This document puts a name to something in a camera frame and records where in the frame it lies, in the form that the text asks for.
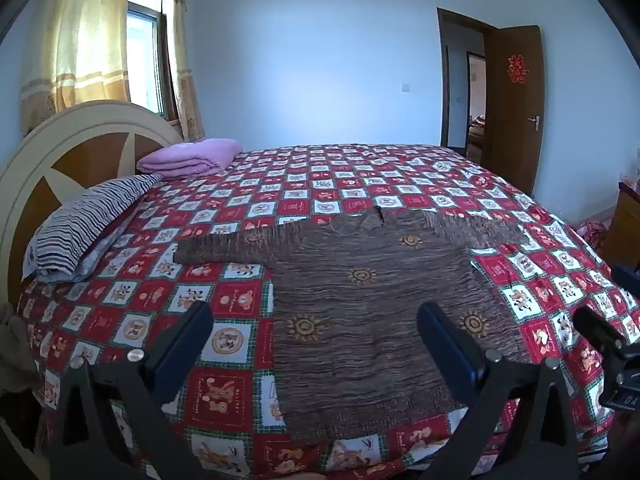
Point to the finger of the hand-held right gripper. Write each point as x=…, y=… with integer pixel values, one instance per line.
x=597, y=329

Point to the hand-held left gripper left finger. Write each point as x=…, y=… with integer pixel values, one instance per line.
x=184, y=352

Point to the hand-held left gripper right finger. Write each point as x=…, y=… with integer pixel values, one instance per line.
x=450, y=355

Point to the brown knit sweater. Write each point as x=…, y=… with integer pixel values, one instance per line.
x=350, y=320

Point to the red checkered printed bedsheet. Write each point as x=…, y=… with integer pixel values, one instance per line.
x=240, y=300

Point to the wooden cabinet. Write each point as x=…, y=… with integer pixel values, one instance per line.
x=627, y=230

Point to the striped pillow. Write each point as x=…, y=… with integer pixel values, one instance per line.
x=85, y=230

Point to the dark cloth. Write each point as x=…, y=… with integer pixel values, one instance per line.
x=17, y=355

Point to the folded pink blanket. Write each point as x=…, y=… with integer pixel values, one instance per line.
x=192, y=156

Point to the brown wooden door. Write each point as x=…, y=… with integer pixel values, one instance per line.
x=515, y=125

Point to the cream and brown headboard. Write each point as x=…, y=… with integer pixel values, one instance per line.
x=30, y=160

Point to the red paper door decoration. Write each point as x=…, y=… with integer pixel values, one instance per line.
x=517, y=67

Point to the narrow yellow curtain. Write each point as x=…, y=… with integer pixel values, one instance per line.
x=182, y=60

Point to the window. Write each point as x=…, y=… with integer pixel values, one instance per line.
x=145, y=50

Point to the wide yellow curtain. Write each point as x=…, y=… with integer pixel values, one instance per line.
x=80, y=35

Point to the brown door frame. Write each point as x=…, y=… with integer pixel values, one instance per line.
x=442, y=85

